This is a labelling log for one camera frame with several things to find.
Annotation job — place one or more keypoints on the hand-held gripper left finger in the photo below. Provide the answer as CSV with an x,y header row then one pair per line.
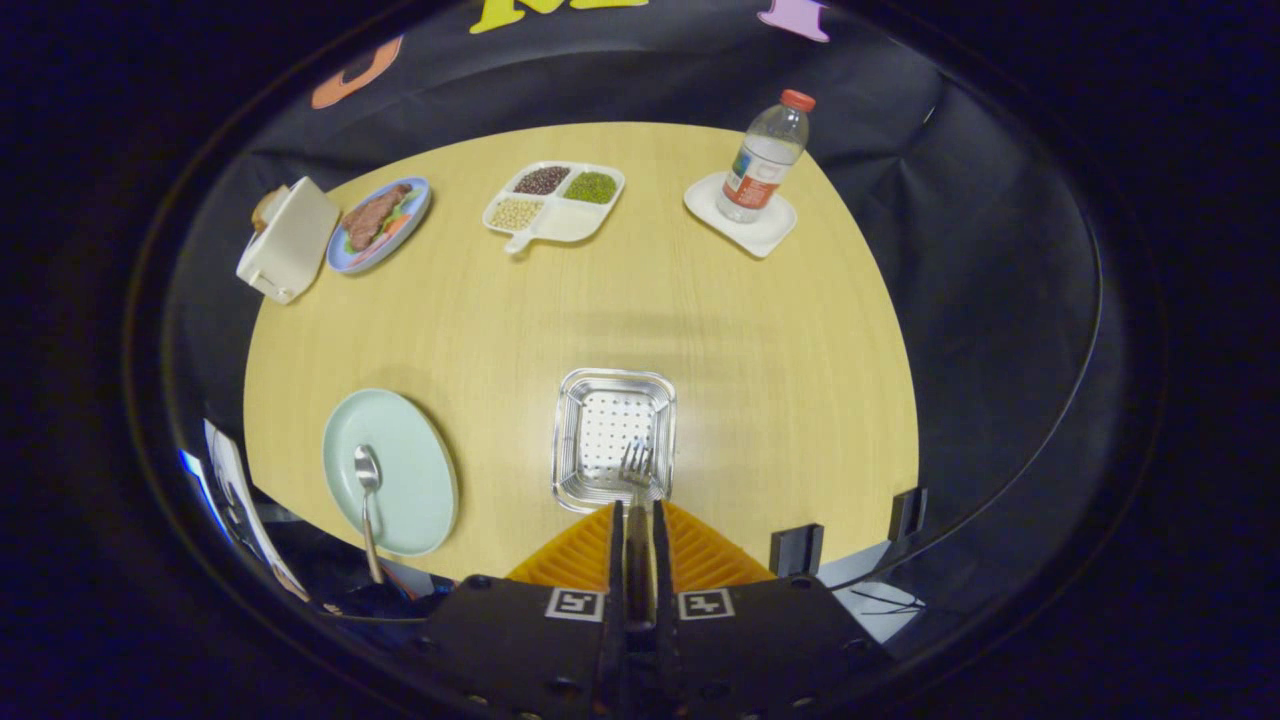
x,y
617,570

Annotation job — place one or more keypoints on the pile of pale soybeans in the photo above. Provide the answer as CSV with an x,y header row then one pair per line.
x,y
516,213

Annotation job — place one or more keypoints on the black table clamp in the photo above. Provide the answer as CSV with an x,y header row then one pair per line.
x,y
907,513
797,550

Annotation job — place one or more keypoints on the black backdrop cloth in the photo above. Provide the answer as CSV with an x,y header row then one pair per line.
x,y
1000,300

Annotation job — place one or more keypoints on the white side stand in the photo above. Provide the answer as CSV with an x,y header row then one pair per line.
x,y
235,480

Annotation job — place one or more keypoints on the blue plate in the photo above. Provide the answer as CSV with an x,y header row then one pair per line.
x,y
420,200

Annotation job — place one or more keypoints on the clear water bottle red cap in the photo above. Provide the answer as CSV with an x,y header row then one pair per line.
x,y
765,160

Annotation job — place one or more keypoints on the pile of red beans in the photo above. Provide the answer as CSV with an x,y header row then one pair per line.
x,y
542,180

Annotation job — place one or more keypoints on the pile of green beans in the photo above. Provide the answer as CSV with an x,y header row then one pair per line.
x,y
591,187

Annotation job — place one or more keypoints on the perforated metal basket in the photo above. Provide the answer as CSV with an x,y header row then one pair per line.
x,y
600,420

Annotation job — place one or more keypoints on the white divided dish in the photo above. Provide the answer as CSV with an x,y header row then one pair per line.
x,y
565,222

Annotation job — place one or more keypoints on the brown steak slice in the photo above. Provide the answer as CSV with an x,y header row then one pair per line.
x,y
372,215

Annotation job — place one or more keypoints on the white square coaster tray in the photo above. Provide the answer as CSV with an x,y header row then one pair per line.
x,y
760,235

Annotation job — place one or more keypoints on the pale green plate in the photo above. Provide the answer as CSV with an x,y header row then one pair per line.
x,y
410,480

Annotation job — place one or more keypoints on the white toaster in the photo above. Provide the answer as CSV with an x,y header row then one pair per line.
x,y
290,245

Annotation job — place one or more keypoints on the toasted bread slice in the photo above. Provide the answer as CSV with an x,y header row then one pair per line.
x,y
266,207

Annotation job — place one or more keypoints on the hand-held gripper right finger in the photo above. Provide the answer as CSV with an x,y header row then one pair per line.
x,y
662,570

